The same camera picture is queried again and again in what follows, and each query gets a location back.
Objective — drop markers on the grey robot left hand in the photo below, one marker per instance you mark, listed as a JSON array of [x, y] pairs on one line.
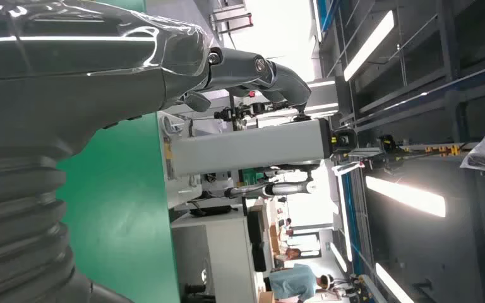
[[79, 75]]

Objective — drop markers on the yellow label on stand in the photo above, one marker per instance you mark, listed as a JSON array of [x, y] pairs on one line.
[[168, 154]]

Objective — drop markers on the white stand with grey column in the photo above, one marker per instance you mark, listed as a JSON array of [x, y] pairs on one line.
[[246, 146]]

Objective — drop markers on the black monitor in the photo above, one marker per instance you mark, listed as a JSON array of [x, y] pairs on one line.
[[257, 240]]

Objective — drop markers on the black device atop column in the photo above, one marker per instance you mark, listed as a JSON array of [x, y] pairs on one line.
[[343, 141]]

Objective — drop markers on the person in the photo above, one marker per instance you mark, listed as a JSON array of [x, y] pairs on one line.
[[288, 254], [292, 282]]

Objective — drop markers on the long ceiling light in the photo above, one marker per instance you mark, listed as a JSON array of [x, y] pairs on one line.
[[393, 284], [368, 46]]

